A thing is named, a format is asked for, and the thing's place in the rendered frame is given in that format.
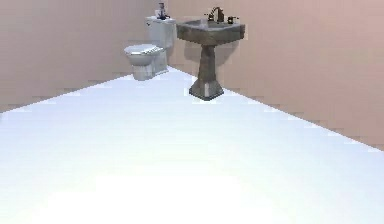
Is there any white toilet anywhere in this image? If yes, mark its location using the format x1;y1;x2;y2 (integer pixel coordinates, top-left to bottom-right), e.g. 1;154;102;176
123;15;178;82

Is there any bronze sink faucet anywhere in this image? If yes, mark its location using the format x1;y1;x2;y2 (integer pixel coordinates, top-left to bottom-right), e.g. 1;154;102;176
203;6;240;25

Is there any grey stone pedestal sink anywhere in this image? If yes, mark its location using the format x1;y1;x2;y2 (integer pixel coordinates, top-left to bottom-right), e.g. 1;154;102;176
176;18;246;102

